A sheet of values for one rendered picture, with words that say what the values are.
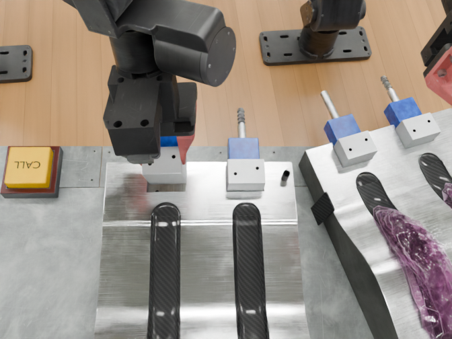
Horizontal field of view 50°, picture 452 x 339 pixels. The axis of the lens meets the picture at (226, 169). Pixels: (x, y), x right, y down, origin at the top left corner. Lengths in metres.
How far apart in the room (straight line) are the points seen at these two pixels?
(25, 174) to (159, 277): 0.26
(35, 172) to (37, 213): 0.06
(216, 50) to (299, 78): 0.44
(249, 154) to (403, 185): 0.24
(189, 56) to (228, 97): 0.40
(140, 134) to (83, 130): 0.38
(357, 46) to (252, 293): 0.51
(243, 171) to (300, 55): 0.32
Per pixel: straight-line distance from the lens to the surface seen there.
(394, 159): 0.79
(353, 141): 0.75
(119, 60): 0.51
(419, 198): 0.77
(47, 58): 0.92
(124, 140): 0.47
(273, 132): 0.82
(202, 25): 0.44
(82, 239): 0.76
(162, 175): 0.62
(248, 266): 0.65
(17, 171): 0.78
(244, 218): 0.66
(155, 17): 0.46
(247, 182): 0.65
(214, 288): 0.64
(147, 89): 0.50
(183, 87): 0.58
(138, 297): 0.64
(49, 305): 0.75
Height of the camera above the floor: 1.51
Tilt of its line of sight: 66 degrees down
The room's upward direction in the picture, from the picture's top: 9 degrees clockwise
